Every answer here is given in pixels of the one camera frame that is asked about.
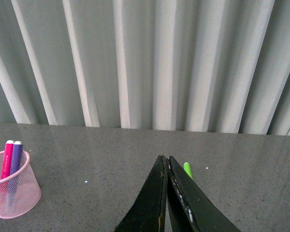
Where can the grey pleated curtain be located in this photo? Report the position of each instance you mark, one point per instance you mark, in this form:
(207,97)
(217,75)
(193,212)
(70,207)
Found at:
(188,65)

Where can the pink mesh pen cup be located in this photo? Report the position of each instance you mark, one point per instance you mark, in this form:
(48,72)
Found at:
(19,192)

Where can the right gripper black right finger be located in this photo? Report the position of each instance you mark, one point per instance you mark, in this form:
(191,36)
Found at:
(189,208)

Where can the purple marker pen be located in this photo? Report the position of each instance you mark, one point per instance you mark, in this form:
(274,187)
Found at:
(15,165)

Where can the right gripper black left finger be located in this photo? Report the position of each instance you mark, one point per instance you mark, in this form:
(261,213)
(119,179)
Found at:
(147,214)

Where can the green marker pen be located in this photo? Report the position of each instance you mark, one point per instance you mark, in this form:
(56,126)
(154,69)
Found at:
(187,169)

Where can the pink marker pen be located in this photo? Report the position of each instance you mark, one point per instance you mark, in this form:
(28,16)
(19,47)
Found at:
(6,166)

